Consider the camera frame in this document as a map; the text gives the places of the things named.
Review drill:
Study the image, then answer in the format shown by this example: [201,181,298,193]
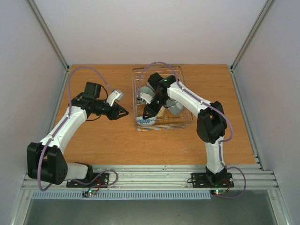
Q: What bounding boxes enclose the yellow blue patterned bowl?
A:
[157,106,165,117]

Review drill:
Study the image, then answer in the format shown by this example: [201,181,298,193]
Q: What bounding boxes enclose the blue floral white bowl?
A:
[135,116,157,126]

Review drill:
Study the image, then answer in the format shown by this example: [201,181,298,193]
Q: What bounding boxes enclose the green ring patterned bowl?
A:
[140,86,155,97]

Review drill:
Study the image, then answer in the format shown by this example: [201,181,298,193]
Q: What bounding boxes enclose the grey speckled bowl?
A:
[168,104,183,116]

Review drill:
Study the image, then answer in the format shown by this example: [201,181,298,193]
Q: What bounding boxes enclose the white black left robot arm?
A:
[27,82,129,187]

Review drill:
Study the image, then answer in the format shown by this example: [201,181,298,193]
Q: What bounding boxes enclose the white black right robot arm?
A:
[137,73,227,187]

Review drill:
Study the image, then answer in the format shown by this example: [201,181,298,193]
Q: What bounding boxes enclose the left controller board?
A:
[82,190,97,197]

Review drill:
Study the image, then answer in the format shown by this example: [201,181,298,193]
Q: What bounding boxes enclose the controller board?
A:
[210,189,229,195]
[82,190,97,197]

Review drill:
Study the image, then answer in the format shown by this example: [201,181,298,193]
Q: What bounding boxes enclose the right controller board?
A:
[210,189,229,195]

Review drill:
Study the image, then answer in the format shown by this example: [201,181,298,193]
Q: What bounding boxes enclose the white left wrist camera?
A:
[106,90,124,107]

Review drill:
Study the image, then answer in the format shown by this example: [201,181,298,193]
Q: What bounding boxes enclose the metal wire dish rack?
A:
[132,65,193,131]

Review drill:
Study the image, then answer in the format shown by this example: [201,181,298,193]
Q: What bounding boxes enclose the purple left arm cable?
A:
[37,67,119,192]

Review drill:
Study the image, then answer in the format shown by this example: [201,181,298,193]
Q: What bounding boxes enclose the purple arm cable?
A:
[37,67,119,192]
[138,61,247,199]

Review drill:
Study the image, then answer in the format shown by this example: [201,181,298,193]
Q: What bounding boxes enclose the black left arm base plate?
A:
[66,172,109,188]

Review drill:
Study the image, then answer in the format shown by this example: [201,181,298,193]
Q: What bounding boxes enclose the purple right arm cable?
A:
[138,61,247,199]

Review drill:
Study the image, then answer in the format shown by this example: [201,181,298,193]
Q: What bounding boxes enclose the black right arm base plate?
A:
[189,172,234,188]

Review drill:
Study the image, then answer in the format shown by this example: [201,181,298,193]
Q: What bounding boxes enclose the grey slotted cable duct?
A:
[32,190,211,200]

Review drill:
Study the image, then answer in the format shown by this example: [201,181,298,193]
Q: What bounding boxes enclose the aluminium frame rails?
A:
[11,0,300,225]

